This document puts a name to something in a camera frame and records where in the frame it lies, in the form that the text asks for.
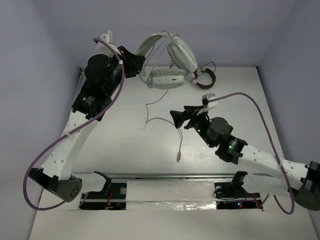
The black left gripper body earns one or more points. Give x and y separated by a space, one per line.
125 63

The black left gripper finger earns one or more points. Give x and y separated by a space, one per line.
134 59
135 69

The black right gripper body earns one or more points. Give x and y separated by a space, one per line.
201 123

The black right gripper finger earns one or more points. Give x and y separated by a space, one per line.
193 109
179 117

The white over-ear headphones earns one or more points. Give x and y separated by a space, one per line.
181 56

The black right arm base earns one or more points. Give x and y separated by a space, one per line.
231 195

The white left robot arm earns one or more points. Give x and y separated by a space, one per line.
104 77

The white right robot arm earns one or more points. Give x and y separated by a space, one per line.
296 181

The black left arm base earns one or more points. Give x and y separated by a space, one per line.
111 197

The brown silver headphones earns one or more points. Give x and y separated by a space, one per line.
204 78

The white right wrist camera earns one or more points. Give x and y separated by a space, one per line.
208 103

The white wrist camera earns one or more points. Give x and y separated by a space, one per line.
208 103
108 38

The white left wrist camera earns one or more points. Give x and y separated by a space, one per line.
108 38

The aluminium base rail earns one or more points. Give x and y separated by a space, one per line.
123 177

